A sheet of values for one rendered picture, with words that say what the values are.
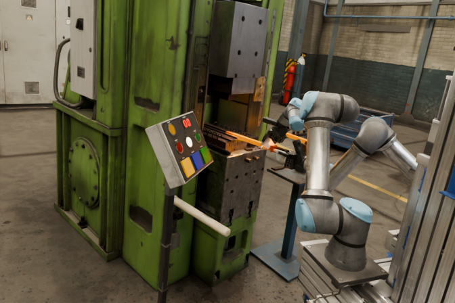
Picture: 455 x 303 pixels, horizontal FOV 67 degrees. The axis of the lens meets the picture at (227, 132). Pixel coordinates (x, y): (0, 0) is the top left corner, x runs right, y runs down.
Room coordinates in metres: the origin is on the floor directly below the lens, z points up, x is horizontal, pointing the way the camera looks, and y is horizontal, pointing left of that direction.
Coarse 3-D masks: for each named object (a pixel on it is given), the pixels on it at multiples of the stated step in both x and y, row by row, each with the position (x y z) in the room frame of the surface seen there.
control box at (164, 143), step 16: (192, 112) 1.69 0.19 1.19; (160, 128) 1.38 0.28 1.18; (176, 128) 1.48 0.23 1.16; (192, 128) 1.62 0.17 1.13; (160, 144) 1.38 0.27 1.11; (176, 144) 1.41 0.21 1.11; (192, 144) 1.54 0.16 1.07; (160, 160) 1.37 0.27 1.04; (176, 160) 1.36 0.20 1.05; (176, 176) 1.35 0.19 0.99; (192, 176) 1.42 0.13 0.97
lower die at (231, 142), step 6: (204, 126) 2.21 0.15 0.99; (216, 126) 2.26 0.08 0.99; (204, 132) 2.13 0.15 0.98; (210, 132) 2.11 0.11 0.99; (216, 132) 2.12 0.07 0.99; (222, 132) 2.10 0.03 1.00; (234, 132) 2.17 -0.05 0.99; (204, 138) 2.06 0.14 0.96; (210, 138) 2.03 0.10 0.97; (216, 138) 2.02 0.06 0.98; (222, 138) 2.03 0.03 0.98; (228, 138) 2.01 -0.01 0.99; (234, 138) 2.03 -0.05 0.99; (222, 144) 1.96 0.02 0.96; (228, 144) 1.96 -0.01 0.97; (234, 144) 2.00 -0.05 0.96; (240, 144) 2.05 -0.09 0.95; (246, 144) 2.09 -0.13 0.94; (228, 150) 1.97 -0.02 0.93; (234, 150) 2.01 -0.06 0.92
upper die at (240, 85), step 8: (208, 80) 2.08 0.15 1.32; (216, 80) 2.03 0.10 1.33; (224, 80) 1.99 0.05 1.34; (232, 80) 1.95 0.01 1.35; (240, 80) 1.99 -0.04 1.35; (248, 80) 2.05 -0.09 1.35; (208, 88) 2.07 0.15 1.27; (216, 88) 2.03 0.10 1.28; (224, 88) 1.98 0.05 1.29; (232, 88) 1.95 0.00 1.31; (240, 88) 2.00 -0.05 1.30; (248, 88) 2.05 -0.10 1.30
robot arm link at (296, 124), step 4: (292, 108) 1.75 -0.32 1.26; (296, 108) 1.75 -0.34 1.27; (288, 112) 1.75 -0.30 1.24; (292, 112) 1.72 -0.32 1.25; (296, 112) 1.71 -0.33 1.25; (288, 116) 1.72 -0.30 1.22; (292, 116) 1.69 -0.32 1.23; (296, 116) 1.68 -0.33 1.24; (288, 120) 1.70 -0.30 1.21; (292, 120) 1.66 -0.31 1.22; (296, 120) 1.65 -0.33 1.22; (300, 120) 1.65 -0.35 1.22; (292, 124) 1.66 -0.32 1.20; (296, 124) 1.66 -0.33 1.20; (300, 124) 1.66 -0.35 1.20; (292, 128) 1.67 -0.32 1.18; (296, 128) 1.67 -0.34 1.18; (300, 128) 1.67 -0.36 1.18
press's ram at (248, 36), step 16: (224, 16) 1.95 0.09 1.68; (240, 16) 1.95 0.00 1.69; (256, 16) 2.04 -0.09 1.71; (224, 32) 1.94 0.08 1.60; (240, 32) 1.96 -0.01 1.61; (256, 32) 2.06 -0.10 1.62; (224, 48) 1.94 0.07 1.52; (240, 48) 1.97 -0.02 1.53; (256, 48) 2.07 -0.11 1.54; (224, 64) 1.93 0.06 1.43; (240, 64) 1.98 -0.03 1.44; (256, 64) 2.08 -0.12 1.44
